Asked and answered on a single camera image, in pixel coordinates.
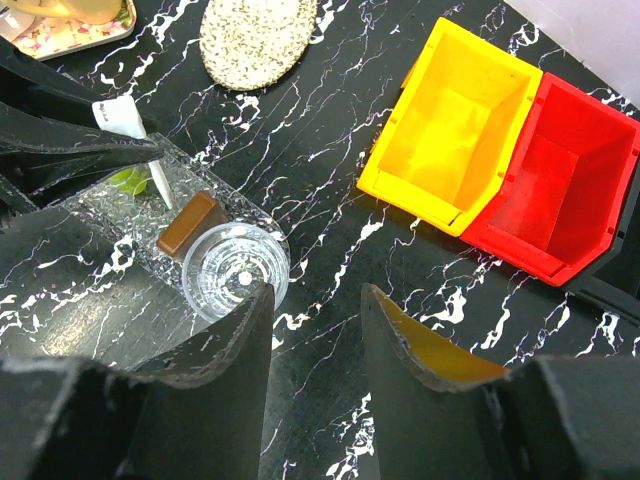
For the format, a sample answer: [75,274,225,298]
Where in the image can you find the clear toothbrush holder rack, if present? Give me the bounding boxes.
[63,133,231,289]

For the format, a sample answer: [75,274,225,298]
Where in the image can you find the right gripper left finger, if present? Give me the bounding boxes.
[1,284,275,479]

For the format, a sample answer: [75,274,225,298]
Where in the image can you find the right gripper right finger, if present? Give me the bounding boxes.
[361,284,639,479]

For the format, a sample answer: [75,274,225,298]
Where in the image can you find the clear acrylic tray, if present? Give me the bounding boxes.
[59,132,292,331]

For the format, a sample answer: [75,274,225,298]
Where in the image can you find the clear glass tumbler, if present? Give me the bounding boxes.
[181,222,290,323]

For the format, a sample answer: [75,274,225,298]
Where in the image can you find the green toothpaste tube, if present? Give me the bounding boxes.
[107,167,149,196]

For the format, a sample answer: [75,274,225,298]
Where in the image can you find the black bin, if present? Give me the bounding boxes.
[563,166,639,325]

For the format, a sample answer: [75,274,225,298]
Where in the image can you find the yellow mug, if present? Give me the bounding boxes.
[3,0,122,25]

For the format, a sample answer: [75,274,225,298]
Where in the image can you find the yellow bin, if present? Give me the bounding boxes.
[357,18,543,237]

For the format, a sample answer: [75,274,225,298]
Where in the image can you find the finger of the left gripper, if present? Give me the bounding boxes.
[0,37,156,136]
[1,133,163,193]

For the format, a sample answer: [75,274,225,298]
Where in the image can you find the speckled saucer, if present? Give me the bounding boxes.
[199,0,318,91]

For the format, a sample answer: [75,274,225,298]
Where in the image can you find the floral serving tray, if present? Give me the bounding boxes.
[1,1,137,61]

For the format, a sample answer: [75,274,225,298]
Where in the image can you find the red bin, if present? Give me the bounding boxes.
[461,73,639,287]

